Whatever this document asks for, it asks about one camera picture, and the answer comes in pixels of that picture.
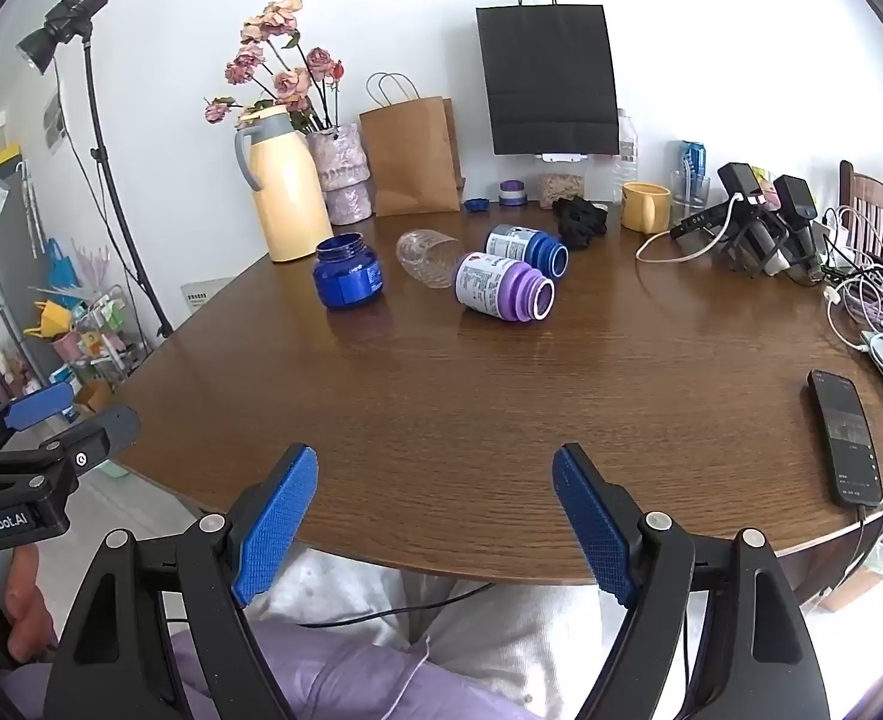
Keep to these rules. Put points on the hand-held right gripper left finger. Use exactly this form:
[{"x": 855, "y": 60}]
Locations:
[{"x": 276, "y": 529}]

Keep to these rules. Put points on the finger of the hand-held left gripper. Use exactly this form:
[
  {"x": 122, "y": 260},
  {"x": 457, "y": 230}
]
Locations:
[
  {"x": 107, "y": 431},
  {"x": 36, "y": 405}
]

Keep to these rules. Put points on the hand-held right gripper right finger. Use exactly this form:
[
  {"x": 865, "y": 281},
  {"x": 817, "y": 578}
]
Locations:
[{"x": 593, "y": 536}]

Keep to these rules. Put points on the clear plastic cup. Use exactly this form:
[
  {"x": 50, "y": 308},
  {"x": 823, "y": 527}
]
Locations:
[{"x": 430, "y": 259}]

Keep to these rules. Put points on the person's left hand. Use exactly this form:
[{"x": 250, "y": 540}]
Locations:
[{"x": 32, "y": 607}]

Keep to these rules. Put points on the small cardboard box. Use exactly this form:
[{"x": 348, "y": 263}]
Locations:
[{"x": 94, "y": 396}]

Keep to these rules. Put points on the white pants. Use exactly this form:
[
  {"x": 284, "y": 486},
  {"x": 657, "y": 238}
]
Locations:
[{"x": 501, "y": 637}]

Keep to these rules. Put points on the blue tote bag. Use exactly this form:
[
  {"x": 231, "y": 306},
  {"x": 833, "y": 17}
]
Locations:
[{"x": 58, "y": 266}]

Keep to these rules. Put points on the purple garment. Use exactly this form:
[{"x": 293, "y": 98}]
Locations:
[{"x": 381, "y": 682}]

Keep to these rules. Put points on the dark blue jar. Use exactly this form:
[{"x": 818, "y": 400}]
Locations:
[{"x": 347, "y": 274}]

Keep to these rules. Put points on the purple bottle with white label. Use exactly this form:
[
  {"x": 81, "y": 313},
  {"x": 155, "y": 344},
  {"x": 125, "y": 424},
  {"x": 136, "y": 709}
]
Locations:
[{"x": 497, "y": 285}]

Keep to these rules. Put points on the brown cardboard box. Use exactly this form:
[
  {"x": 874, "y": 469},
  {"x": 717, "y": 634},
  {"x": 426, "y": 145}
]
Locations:
[{"x": 858, "y": 586}]

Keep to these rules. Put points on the black smartphone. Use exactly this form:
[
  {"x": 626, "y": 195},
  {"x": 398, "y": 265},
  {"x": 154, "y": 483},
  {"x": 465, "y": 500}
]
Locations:
[{"x": 846, "y": 439}]

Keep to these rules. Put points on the yellow thermos jug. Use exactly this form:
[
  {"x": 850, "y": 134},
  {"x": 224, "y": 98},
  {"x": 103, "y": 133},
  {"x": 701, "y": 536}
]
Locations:
[{"x": 285, "y": 195}]

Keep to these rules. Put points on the blue bottle with white label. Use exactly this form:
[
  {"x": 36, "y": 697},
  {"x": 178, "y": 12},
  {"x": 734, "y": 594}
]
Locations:
[{"x": 524, "y": 246}]

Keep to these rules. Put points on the black gloves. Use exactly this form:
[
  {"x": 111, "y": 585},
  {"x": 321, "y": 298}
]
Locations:
[{"x": 580, "y": 223}]

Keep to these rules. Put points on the black bar device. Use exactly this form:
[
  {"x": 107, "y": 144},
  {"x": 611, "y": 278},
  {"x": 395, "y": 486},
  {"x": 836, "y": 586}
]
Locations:
[{"x": 700, "y": 226}]

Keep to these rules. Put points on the yellow mug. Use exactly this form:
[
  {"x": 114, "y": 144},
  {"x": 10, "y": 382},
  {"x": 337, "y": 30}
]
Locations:
[{"x": 645, "y": 208}]

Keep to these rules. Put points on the textured pink vase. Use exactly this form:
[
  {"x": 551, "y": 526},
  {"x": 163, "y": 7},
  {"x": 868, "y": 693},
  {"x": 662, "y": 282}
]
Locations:
[{"x": 344, "y": 180}]

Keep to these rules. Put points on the glass jar of oats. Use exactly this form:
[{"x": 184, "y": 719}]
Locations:
[{"x": 561, "y": 187}]

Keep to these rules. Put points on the clear glass with toothbrushes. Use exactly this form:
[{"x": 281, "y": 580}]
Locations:
[{"x": 690, "y": 199}]

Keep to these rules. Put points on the blue bottle cap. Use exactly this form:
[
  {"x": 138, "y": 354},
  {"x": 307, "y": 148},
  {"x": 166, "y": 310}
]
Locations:
[{"x": 478, "y": 204}]

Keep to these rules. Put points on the black charging dock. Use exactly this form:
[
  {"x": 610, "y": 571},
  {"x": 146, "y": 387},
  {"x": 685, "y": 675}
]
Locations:
[
  {"x": 741, "y": 191},
  {"x": 795, "y": 206}
]

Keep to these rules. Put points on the clear water bottle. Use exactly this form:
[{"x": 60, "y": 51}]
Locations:
[{"x": 628, "y": 157}]

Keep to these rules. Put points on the dried pink roses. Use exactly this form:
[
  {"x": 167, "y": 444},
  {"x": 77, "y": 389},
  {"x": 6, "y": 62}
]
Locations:
[{"x": 289, "y": 81}]

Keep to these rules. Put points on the brown paper bag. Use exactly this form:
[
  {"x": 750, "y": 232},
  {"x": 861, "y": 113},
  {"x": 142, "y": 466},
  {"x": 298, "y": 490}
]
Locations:
[{"x": 411, "y": 157}]

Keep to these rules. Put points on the studio light on stand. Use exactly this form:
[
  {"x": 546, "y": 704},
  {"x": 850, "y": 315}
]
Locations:
[{"x": 73, "y": 11}]

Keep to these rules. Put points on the blue drink can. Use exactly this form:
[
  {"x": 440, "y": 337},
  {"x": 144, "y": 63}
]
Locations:
[{"x": 693, "y": 151}]

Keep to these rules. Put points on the wooden chair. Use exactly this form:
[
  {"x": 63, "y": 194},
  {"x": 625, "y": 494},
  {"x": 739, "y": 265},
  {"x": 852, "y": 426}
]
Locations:
[{"x": 873, "y": 202}]

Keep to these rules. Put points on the black paper bag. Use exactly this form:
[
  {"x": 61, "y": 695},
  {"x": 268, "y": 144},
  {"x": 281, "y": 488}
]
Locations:
[{"x": 546, "y": 75}]

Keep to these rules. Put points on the white wall vent panel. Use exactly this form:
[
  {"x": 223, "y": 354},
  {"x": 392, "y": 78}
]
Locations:
[{"x": 205, "y": 291}]

